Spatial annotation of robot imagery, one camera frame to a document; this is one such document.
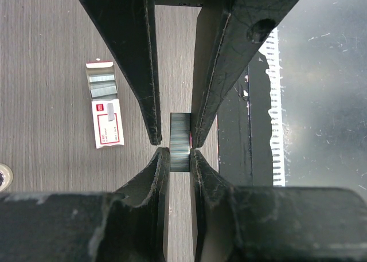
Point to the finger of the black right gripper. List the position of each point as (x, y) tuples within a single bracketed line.
[(128, 29), (228, 34)]

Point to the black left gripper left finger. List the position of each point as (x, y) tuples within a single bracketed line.
[(130, 224)]

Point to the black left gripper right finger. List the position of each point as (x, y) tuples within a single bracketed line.
[(256, 223)]

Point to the red white staple box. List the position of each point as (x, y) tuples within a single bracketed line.
[(105, 104)]

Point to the beige and black stapler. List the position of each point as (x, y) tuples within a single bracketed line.
[(6, 177)]

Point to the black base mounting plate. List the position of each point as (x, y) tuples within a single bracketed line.
[(244, 128)]

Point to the white cable duct rail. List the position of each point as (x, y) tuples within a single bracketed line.
[(271, 51)]

